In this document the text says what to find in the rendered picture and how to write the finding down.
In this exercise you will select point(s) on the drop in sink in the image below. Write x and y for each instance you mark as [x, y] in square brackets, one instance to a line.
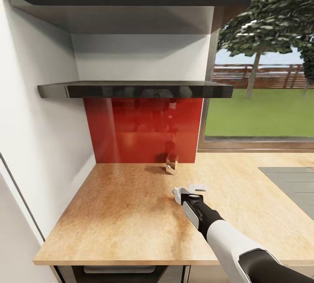
[297, 183]

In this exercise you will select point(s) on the countertop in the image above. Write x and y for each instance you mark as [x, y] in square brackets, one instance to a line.
[126, 214]

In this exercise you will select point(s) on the water glass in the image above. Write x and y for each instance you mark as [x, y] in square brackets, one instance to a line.
[171, 163]

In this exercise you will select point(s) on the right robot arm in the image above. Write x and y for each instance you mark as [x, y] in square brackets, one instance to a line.
[243, 259]

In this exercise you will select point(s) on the fixed window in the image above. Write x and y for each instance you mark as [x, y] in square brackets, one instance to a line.
[267, 53]

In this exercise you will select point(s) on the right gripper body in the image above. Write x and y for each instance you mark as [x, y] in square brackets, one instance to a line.
[185, 196]

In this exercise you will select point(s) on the fridge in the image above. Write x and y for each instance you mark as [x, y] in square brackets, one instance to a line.
[46, 150]

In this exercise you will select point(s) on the coffee cup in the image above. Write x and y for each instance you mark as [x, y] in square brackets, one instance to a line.
[177, 193]

